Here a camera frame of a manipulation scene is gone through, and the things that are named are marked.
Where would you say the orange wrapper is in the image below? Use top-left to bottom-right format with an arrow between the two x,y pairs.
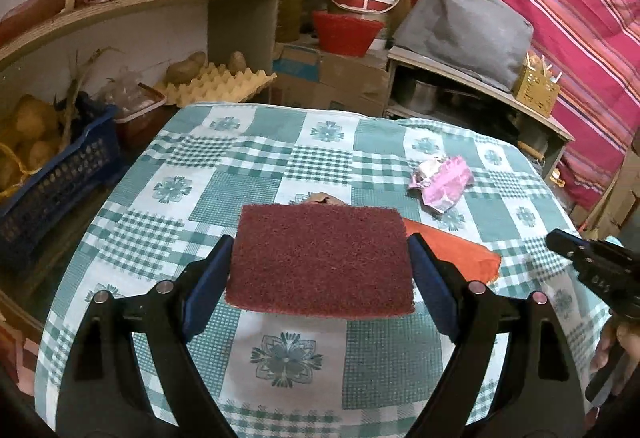
404,218 -> 501,284

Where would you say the pink plastic wrapper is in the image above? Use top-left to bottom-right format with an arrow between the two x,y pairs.
408,154 -> 473,216

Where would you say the maroon scouring pad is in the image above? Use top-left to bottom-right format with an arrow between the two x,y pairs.
226,203 -> 414,319

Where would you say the brown paper bag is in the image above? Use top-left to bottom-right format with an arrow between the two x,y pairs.
302,192 -> 346,206

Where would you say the right hand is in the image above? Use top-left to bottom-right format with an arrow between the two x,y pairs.
588,315 -> 640,394

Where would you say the green checkered tablecloth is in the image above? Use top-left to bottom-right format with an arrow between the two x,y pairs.
35,104 -> 608,437

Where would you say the blue plastic crate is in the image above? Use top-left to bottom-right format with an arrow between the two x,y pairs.
1,92 -> 125,268

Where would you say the yellow cutlery holder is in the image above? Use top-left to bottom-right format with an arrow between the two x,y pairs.
512,50 -> 563,117

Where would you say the wooden low shelf cabinet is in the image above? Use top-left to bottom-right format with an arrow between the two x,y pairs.
385,47 -> 574,183

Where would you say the striped pink curtain cloth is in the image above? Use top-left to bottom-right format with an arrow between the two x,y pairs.
399,0 -> 640,212

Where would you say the grey fabric cover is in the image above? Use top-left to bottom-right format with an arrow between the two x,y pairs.
394,0 -> 534,92

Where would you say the yellow egg tray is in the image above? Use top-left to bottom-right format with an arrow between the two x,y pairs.
155,50 -> 277,108

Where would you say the red plastic bowl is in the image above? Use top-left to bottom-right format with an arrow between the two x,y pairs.
311,10 -> 384,57

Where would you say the cardboard box under bowl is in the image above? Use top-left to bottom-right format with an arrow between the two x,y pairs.
272,41 -> 390,117

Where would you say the curved wooden wall shelf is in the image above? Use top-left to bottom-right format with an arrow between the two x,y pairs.
1,0 -> 278,113

